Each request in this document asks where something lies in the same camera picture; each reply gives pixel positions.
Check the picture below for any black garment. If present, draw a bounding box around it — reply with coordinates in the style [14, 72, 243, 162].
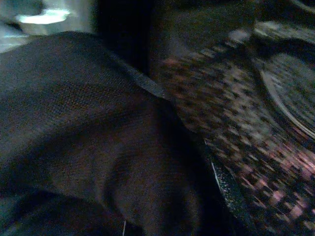
[0, 30, 222, 236]

